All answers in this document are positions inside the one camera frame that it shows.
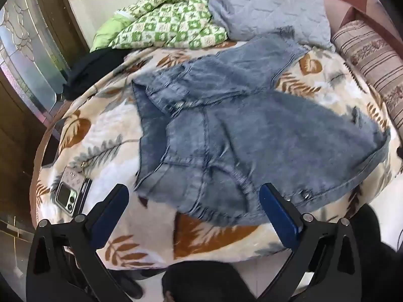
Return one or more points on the wooden door with glass panel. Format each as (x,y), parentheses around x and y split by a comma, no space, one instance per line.
(25,53)

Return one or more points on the grey quilted blanket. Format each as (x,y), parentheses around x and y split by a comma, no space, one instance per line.
(267,6)

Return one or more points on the reddish brown cushion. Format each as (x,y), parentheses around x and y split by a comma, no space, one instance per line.
(349,3)

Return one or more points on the green patterned quilt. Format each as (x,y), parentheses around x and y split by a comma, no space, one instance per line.
(163,22)

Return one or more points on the person's black trouser leg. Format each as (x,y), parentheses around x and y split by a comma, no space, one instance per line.
(381,251)
(204,283)

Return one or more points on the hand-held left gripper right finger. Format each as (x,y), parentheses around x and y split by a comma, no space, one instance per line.
(280,214)

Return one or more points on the light green cloth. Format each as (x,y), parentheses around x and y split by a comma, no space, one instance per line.
(107,31)

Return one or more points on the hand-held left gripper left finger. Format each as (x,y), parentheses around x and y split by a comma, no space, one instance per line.
(107,214)

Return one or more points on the smartphone with patterned case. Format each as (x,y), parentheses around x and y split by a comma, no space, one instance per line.
(67,195)

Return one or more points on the blue denim pants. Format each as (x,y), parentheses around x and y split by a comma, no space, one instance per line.
(236,125)

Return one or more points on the striped beige pillow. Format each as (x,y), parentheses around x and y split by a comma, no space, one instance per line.
(368,56)

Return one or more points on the black cloth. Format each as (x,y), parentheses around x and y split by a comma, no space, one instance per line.
(91,66)

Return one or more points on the leaf print blanket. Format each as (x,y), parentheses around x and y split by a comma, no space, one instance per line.
(104,138)

